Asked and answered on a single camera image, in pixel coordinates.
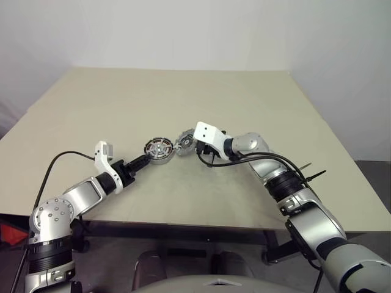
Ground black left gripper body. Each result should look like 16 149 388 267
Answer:
110 159 137 186

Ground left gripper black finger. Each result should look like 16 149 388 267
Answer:
128 154 152 168
131 161 150 176

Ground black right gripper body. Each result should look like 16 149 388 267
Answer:
197 142 221 159

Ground motor housing with copper windings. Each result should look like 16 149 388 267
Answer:
143 137 175 165

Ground grey round motor lid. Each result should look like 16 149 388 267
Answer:
173 129 198 157

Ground dark rounded shape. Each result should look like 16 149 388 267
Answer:
136 250 167 280

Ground red object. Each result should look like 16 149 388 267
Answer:
0 224 27 245

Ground grey robot torso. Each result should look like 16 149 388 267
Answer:
131 274 324 293

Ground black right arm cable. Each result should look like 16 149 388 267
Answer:
196 151 309 187

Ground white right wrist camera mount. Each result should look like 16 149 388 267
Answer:
194 121 230 161

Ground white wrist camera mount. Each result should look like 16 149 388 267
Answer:
93 140 125 195
194 121 230 161

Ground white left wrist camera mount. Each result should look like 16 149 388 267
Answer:
93 140 125 195

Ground black table frame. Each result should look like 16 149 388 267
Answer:
0 213 391 265

